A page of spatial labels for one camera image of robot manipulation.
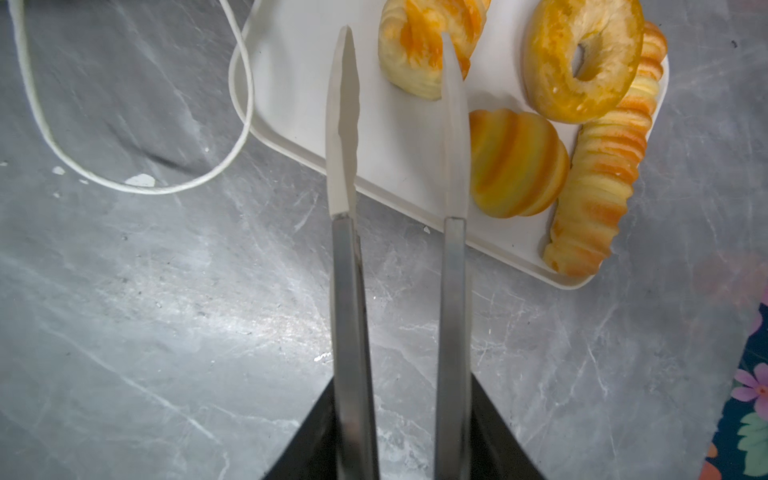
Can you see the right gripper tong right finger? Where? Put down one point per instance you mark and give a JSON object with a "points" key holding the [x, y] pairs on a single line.
{"points": [[453, 401]]}

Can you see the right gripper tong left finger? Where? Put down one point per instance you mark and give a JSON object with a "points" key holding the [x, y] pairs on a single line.
{"points": [[357, 454]]}

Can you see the small round striped bread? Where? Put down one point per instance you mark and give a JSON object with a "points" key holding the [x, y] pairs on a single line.
{"points": [[519, 163]]}

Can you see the fake sliced bread loaf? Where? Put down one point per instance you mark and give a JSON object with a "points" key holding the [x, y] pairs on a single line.
{"points": [[604, 167]]}

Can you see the pale twisted bread roll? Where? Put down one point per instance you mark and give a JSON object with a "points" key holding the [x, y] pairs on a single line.
{"points": [[410, 44]]}

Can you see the yellow fake donut bread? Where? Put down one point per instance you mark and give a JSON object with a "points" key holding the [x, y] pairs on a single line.
{"points": [[580, 57]]}

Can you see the white rectangular tray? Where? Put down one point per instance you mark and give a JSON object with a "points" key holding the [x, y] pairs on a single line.
{"points": [[280, 85]]}

